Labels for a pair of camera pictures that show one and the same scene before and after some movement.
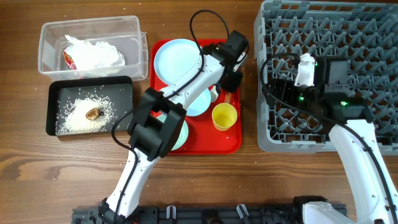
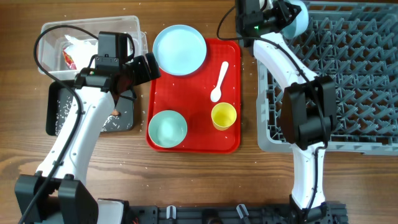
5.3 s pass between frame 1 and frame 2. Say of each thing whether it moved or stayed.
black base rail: stayed
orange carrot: moved
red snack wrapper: stayed
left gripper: moved
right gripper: moved
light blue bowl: moved
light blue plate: moved
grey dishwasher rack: stayed
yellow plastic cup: stayed
